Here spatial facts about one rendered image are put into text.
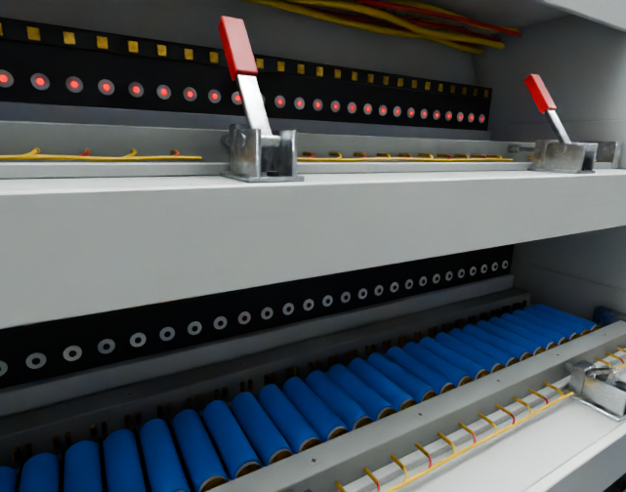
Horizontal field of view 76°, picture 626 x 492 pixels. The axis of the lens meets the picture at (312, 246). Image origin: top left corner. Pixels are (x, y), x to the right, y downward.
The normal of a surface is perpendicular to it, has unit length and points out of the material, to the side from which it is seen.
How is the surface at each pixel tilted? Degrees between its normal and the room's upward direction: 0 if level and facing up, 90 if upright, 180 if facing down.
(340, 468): 109
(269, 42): 90
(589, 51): 90
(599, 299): 90
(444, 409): 19
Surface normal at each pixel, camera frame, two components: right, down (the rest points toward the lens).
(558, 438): 0.02, -0.97
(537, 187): 0.50, 0.22
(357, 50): 0.49, -0.10
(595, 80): -0.86, 0.11
